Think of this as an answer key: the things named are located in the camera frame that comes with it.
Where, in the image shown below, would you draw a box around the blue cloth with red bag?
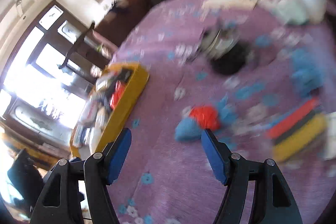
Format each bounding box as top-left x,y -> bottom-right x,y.
174,96 -> 238,142

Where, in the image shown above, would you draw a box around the red plastic bag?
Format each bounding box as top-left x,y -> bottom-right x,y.
109,80 -> 126,110

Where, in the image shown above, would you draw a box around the black snack packet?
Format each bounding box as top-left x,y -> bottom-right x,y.
105,68 -> 133,109

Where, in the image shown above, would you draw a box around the pink rose tissue pack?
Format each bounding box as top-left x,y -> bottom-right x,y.
89,127 -> 103,154

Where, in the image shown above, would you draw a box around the lemon print tissue pack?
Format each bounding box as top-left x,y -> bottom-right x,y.
323,112 -> 336,160

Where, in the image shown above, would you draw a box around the bagged colourful sponge cloths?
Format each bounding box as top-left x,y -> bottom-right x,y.
266,97 -> 327,162

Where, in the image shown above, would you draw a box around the yellow cardboard box tray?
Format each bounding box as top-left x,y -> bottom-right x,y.
70,62 -> 149,159

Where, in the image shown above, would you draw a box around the light blue knitted cloth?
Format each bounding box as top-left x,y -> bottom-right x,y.
290,48 -> 323,97

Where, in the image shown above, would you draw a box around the purple floral tablecloth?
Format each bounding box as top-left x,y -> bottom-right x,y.
109,0 -> 335,223

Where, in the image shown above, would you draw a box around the black cylindrical electric motor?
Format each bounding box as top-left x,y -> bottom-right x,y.
198,27 -> 251,76

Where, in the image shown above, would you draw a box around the white green cuffed glove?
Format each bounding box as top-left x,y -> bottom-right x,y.
257,0 -> 309,26

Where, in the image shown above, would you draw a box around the brown wooden chair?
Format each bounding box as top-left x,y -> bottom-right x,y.
92,0 -> 151,51

